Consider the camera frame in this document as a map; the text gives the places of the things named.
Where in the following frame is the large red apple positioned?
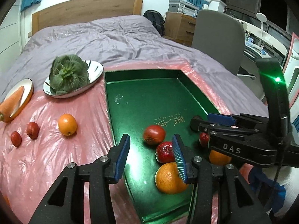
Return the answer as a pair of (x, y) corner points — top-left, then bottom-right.
(199, 133), (209, 147)

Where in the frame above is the large smooth orange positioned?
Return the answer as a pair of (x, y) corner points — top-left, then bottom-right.
(209, 150), (232, 166)

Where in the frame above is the small red apple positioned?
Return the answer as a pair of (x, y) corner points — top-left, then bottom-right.
(143, 125), (166, 145)
(10, 131), (22, 148)

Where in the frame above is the textured orange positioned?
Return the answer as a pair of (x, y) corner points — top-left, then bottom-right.
(155, 162), (188, 194)

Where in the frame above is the small orange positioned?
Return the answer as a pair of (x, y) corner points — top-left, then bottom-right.
(58, 114), (78, 136)

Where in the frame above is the red apple with stem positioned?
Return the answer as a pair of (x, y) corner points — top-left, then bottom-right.
(26, 119), (40, 140)

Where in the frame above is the dark purple plum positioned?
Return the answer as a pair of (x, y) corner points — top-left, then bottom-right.
(193, 115), (203, 120)

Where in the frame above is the white blue gloved hand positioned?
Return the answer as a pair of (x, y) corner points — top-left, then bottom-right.
(247, 123), (299, 217)

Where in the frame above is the green rectangular tray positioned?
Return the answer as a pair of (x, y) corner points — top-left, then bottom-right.
(104, 69), (216, 223)

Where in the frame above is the pink plastic sheet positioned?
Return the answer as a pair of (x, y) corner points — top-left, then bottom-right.
(0, 59), (234, 224)

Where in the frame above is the grey office chair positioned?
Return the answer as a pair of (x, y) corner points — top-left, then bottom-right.
(191, 10), (256, 80)

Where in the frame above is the wooden nightstand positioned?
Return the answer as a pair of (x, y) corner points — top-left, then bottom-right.
(163, 12), (196, 46)

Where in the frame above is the white desk lamp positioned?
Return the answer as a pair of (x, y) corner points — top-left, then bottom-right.
(256, 12), (267, 37)

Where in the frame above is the black backpack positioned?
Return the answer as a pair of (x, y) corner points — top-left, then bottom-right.
(143, 10), (165, 36)

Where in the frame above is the carrot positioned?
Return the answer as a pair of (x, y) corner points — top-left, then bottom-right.
(0, 86), (24, 122)

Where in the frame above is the white oval dish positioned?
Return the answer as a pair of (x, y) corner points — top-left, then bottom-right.
(43, 59), (104, 99)

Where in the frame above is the orange rimmed plate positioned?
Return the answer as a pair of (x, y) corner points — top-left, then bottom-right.
(4, 78), (33, 122)

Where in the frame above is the green leafy cabbage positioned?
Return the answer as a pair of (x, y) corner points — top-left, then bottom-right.
(49, 54), (90, 95)

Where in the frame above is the wooden headboard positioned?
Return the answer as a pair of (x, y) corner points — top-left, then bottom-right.
(31, 0), (143, 34)

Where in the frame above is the white wardrobe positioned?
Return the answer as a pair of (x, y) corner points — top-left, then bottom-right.
(0, 0), (22, 73)

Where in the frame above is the black braided cable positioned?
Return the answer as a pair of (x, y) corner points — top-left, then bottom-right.
(263, 144), (287, 211)

